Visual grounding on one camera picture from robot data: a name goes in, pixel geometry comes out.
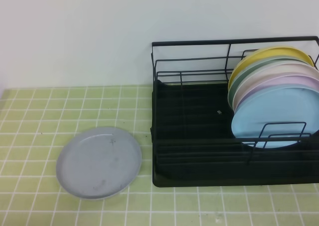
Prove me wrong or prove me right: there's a black wire dish rack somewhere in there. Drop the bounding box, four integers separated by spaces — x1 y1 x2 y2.
151 36 319 167

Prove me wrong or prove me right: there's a green plate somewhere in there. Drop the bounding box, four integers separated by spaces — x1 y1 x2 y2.
228 55 316 107

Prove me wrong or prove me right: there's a yellow plate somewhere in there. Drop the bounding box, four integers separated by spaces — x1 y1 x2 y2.
228 46 314 89

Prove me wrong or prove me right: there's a black drip tray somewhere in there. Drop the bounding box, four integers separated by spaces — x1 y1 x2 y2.
151 81 319 187

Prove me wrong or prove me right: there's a beige pink plate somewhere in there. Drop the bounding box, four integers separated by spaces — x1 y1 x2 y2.
232 63 319 109

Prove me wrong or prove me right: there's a grey round plate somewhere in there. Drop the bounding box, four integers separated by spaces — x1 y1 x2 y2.
56 127 142 200

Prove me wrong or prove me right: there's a light blue plate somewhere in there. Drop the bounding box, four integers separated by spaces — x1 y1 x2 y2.
231 84 319 149

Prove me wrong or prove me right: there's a lilac plate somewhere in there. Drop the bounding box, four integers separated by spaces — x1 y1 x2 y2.
233 73 319 112

